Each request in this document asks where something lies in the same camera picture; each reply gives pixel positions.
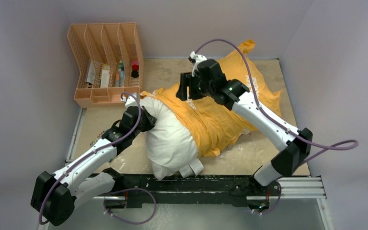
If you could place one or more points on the white pillow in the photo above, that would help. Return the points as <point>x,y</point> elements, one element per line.
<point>170,146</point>

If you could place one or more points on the teal and orange tube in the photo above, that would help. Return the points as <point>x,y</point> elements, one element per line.
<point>119,77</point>

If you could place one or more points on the colourful marker pen pack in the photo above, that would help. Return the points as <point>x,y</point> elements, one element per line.
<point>96,139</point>

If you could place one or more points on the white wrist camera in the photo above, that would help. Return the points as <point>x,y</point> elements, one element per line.
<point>130,99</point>
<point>195,59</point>

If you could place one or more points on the red and black bottle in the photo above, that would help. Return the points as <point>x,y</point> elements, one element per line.
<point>135,69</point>

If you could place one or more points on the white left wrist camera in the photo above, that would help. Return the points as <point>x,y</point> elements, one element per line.
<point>130,99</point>

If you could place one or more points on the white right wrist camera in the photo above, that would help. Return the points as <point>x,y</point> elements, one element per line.
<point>195,59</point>

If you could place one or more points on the orange Mickey Mouse pillowcase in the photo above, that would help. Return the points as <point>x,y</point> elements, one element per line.
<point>212,126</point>

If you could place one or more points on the white paper booklet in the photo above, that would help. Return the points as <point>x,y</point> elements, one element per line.
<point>90,76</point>

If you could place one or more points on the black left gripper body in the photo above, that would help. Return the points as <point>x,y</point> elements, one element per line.
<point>146,125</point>

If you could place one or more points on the pink plastic file organizer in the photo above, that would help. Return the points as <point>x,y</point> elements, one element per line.
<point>105,43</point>

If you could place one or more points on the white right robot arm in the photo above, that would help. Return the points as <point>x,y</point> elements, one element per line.
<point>285,137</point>

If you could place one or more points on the beige paper card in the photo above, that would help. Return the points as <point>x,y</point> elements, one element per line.
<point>105,75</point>

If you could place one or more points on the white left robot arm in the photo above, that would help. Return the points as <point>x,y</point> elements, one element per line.
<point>56,195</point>

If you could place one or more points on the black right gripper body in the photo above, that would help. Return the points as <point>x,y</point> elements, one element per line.
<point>197,88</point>

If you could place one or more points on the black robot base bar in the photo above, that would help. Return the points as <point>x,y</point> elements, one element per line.
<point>236,190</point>

